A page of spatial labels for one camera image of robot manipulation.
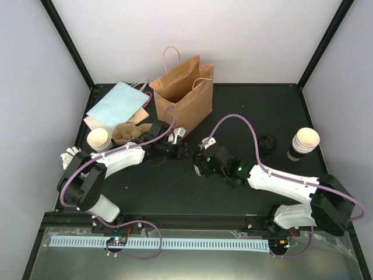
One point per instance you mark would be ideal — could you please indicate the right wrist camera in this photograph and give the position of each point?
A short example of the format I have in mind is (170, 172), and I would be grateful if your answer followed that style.
(206, 142)

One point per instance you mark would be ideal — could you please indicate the paper cup stack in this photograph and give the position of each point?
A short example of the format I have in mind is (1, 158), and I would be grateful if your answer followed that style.
(303, 142)
(99, 140)

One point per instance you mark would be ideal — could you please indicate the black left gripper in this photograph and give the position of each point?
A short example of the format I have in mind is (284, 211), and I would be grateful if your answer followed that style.
(180, 153)

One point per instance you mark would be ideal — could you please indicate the brown pulp cup carrier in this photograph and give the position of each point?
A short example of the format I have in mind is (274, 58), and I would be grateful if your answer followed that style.
(126, 132)

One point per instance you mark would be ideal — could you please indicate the light blue cable duct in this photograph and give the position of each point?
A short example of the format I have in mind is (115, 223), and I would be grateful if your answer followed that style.
(164, 243)

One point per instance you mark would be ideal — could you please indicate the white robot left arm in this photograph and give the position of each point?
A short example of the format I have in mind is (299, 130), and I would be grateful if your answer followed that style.
(82, 183)

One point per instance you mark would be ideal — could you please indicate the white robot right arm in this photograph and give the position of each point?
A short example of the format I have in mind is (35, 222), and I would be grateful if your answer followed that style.
(321, 202)

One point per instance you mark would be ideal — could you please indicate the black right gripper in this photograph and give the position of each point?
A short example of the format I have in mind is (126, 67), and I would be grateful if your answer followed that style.
(204, 171)

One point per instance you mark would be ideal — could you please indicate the black lid stack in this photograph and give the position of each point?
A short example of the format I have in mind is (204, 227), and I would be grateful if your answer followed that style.
(267, 143)

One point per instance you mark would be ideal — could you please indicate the black aluminium rail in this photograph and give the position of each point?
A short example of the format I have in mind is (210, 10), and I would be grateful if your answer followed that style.
(261, 224)

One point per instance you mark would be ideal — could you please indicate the right paper cup stack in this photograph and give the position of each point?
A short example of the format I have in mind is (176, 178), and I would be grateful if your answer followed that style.
(303, 142)

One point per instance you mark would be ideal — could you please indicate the small brown paper bag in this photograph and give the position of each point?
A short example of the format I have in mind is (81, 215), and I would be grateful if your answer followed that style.
(140, 115)

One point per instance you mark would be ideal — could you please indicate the white plastic cutlery bundle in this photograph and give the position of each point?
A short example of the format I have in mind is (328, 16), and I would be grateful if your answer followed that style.
(68, 155)

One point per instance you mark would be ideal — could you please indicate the light blue paper bag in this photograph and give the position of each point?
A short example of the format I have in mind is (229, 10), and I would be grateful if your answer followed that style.
(118, 105)

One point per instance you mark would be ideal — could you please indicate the left paper cup stack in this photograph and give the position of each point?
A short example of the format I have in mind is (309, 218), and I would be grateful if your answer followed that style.
(99, 140)

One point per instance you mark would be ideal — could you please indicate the single white paper cup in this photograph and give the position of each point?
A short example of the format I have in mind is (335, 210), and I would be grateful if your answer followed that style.
(199, 169)

